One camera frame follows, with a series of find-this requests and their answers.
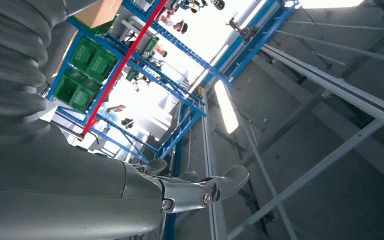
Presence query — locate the person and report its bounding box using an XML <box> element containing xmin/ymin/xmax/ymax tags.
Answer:
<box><xmin>170</xmin><ymin>19</ymin><xmax>190</xmax><ymax>35</ymax></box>
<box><xmin>97</xmin><ymin>102</ymin><xmax>135</xmax><ymax>130</ymax></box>
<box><xmin>152</xmin><ymin>44</ymin><xmax>169</xmax><ymax>60</ymax></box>

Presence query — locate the green plastic crate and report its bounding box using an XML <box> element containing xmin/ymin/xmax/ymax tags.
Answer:
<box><xmin>69</xmin><ymin>35</ymin><xmax>97</xmax><ymax>71</ymax></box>
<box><xmin>53</xmin><ymin>71</ymin><xmax>82</xmax><ymax>104</ymax></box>
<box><xmin>67</xmin><ymin>79</ymin><xmax>103</xmax><ymax>114</ymax></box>
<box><xmin>85</xmin><ymin>47</ymin><xmax>119</xmax><ymax>83</ymax></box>

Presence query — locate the red rack bar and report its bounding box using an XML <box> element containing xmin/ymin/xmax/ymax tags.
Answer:
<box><xmin>81</xmin><ymin>0</ymin><xmax>168</xmax><ymax>136</ymax></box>

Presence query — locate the long ceiling light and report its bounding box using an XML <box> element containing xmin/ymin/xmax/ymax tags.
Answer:
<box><xmin>213</xmin><ymin>80</ymin><xmax>240</xmax><ymax>135</ymax></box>
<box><xmin>297</xmin><ymin>0</ymin><xmax>365</xmax><ymax>10</ymax></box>

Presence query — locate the brown cardboard box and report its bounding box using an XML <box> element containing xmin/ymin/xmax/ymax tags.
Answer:
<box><xmin>72</xmin><ymin>0</ymin><xmax>124</xmax><ymax>29</ymax></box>

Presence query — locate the blue overhead beam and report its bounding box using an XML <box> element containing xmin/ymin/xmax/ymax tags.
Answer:
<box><xmin>203</xmin><ymin>0</ymin><xmax>297</xmax><ymax>88</ymax></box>

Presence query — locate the blue metal rack frame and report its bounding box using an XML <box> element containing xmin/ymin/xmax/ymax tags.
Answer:
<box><xmin>45</xmin><ymin>0</ymin><xmax>234</xmax><ymax>164</ymax></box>

